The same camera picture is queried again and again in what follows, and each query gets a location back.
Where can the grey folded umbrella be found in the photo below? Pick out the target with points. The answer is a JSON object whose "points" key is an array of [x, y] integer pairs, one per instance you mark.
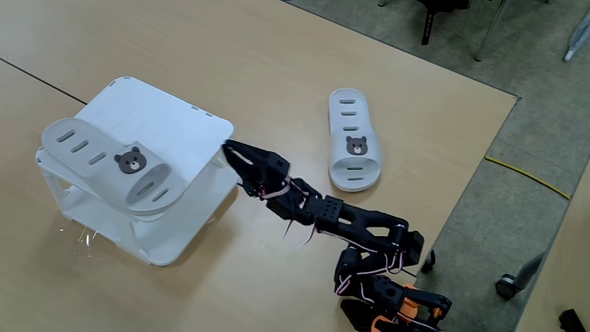
{"points": [[578, 37]]}

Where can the black caster wheel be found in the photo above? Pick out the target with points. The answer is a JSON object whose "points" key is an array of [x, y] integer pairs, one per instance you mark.
{"points": [[428, 262]]}

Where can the grey caster wheel with leg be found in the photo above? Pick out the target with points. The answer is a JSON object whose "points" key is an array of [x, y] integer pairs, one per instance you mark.
{"points": [[507, 286]]}

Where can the white two-tier plastic box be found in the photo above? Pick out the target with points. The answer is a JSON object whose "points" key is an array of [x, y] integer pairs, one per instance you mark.
{"points": [[175, 129]]}

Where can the black chair base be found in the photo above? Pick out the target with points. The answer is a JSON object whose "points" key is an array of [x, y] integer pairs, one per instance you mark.
{"points": [[435, 9]]}

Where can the metal chair leg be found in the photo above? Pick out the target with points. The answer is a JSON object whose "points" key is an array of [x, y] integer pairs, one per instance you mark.
{"points": [[489, 30]]}

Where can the black floor object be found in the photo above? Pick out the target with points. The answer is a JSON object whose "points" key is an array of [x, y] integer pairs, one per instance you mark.
{"points": [[571, 321]]}

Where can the white bear slipper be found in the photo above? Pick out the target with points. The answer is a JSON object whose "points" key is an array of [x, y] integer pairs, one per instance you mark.
{"points": [[354, 147], [101, 161]]}

